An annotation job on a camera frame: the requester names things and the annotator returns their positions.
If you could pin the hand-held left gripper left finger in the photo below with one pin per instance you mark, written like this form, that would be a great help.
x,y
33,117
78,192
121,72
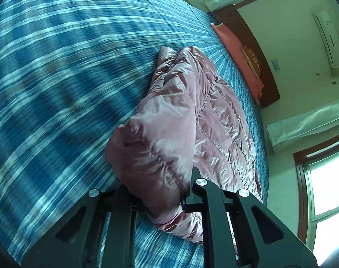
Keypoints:
x,y
119,234

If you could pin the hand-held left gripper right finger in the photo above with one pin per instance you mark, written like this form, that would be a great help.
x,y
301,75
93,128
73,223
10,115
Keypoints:
x,y
214,215

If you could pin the pink puffer jacket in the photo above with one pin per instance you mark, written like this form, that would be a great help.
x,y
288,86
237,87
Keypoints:
x,y
172,117

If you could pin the window with wooden trim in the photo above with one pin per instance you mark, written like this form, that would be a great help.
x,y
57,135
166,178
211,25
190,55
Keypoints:
x,y
325,187

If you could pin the wooden headboard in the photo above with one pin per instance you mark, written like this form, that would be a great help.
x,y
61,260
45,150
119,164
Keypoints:
x,y
265,69

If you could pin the small brown patterned cushion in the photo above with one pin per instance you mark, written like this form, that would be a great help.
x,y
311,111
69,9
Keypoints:
x,y
251,60

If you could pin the orange pillow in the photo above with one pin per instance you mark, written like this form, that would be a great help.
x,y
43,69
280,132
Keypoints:
x,y
230,42

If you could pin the bed with blue plaid sheet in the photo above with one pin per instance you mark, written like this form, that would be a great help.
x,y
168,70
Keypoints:
x,y
60,61

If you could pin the white wall socket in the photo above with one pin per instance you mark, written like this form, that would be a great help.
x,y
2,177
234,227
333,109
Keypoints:
x,y
276,64

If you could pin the white wall air conditioner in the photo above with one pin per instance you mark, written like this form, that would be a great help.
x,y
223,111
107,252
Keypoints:
x,y
328,39

